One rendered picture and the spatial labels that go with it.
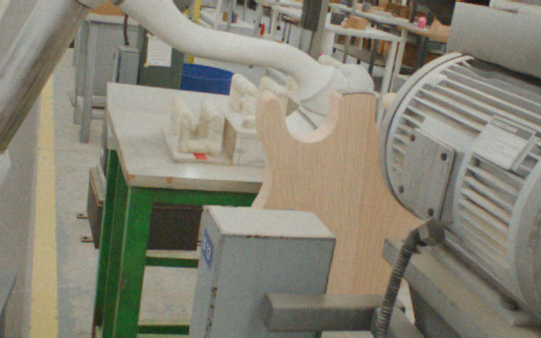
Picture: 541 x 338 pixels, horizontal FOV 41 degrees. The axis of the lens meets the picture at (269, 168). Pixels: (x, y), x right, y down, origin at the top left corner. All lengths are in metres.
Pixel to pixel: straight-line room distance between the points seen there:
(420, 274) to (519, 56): 0.28
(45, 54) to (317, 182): 0.68
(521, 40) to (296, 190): 0.51
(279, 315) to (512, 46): 0.43
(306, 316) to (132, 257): 0.90
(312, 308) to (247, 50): 0.69
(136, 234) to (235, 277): 0.85
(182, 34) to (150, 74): 2.05
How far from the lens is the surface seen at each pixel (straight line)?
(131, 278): 1.82
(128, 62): 3.51
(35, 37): 1.61
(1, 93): 1.64
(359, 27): 7.22
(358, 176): 1.25
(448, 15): 1.37
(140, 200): 1.74
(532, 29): 0.85
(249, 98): 1.87
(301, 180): 1.21
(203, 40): 1.48
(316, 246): 0.96
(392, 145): 0.99
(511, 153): 0.78
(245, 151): 1.87
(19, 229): 3.75
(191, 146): 1.86
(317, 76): 1.54
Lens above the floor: 1.46
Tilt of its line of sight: 16 degrees down
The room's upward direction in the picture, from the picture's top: 9 degrees clockwise
